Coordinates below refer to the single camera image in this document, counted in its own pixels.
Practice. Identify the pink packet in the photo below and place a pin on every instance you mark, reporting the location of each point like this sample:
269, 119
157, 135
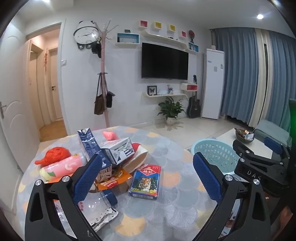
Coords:
110, 135

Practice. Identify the green panel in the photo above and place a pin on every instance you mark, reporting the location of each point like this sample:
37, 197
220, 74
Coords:
292, 115

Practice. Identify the dark bowl with wrappers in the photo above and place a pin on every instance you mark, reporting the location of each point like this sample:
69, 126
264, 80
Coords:
242, 138

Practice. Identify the beige hallway door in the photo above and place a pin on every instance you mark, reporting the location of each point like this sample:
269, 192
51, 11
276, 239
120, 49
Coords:
56, 88

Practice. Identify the brown hanging bag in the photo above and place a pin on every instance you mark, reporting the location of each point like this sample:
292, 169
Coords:
99, 105

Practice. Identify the black hanging bag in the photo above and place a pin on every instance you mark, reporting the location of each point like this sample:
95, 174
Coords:
109, 99

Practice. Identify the red wall cube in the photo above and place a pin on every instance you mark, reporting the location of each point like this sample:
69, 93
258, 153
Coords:
143, 23

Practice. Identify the silver foil wrapper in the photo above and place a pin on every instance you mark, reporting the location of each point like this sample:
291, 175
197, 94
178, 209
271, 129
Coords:
105, 216

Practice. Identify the teal sofa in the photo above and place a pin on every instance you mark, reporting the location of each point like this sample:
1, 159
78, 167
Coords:
270, 132

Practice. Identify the dark blue milk carton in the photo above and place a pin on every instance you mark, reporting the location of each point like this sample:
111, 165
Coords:
89, 144

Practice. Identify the clear plastic bottle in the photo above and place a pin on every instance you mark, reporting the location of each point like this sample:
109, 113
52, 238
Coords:
97, 204

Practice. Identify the black guitar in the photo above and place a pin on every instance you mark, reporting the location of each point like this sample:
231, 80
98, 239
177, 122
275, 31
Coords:
193, 107

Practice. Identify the potted green plant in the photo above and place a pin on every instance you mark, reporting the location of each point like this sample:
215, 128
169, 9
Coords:
171, 109

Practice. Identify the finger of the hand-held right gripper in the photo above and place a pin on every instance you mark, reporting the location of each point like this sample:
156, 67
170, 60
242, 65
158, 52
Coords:
240, 146
272, 144

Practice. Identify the blue curtain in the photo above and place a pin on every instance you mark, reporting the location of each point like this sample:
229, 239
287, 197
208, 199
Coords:
235, 74
281, 81

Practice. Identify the pink coat rack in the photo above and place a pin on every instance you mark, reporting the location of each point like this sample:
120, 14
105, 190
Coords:
103, 69

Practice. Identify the paper cup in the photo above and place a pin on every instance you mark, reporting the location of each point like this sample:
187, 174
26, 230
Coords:
136, 160

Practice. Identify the long white wavy shelf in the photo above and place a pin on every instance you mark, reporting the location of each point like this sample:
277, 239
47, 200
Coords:
166, 38

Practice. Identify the ceiling spot light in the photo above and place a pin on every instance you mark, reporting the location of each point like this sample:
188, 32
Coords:
260, 16

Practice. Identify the red table tennis paddle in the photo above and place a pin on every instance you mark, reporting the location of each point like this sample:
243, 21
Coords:
191, 34

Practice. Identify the yellow wall cube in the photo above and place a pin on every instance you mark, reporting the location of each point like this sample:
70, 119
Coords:
156, 25
171, 27

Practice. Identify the white coffee table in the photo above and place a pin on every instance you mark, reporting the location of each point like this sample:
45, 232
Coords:
261, 146

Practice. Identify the blue white wall shelf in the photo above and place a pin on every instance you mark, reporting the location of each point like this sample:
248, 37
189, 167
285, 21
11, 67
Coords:
128, 38

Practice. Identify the panda wall clock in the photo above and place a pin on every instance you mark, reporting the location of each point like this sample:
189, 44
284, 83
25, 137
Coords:
84, 33

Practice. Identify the patterned tablecloth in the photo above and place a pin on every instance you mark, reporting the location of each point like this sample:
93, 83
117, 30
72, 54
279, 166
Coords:
175, 162

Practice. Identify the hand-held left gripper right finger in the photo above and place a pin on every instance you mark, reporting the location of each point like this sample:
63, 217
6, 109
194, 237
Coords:
208, 180

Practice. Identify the small blue wall box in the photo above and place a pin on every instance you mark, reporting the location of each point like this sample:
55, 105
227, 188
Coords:
193, 46

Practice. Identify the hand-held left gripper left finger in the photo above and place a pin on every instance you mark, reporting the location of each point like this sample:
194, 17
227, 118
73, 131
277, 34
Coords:
86, 178

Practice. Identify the red plastic bag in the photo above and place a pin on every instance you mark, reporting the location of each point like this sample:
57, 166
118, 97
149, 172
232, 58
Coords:
55, 154

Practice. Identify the black wall television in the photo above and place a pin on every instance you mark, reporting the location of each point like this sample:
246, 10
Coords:
165, 61

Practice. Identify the blue tiger print box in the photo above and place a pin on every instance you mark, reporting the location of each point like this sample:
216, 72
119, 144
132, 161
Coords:
144, 183

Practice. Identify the light blue plastic basket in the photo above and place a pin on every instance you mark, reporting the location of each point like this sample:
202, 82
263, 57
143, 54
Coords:
215, 150

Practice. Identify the white milk carton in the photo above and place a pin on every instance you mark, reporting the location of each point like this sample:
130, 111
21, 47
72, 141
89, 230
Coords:
120, 148

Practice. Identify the pink wall cube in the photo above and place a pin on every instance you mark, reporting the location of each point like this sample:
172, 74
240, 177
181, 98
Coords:
183, 34

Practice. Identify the pink drink bottle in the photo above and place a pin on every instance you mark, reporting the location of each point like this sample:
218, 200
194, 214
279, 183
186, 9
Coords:
67, 165

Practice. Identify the red white wall box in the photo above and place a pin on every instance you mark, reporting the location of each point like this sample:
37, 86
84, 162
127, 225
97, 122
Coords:
189, 87

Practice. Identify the orange snack packet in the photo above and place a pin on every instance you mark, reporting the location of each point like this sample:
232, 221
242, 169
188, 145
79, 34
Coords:
115, 180

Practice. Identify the framed butterfly picture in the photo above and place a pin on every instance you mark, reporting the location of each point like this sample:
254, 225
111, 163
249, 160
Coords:
152, 90

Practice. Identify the red door ornament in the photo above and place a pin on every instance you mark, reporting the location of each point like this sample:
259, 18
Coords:
46, 61

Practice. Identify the black cap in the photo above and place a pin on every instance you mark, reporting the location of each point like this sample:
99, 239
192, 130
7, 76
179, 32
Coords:
96, 48

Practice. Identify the low white wall shelf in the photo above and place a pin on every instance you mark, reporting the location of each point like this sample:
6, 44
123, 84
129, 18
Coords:
164, 95

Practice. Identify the white printed packet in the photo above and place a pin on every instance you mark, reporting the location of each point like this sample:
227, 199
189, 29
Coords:
59, 212

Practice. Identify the beige curtain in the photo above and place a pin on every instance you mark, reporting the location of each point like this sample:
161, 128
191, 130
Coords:
260, 81

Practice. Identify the white room door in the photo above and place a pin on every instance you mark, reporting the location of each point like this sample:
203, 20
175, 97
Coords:
16, 92

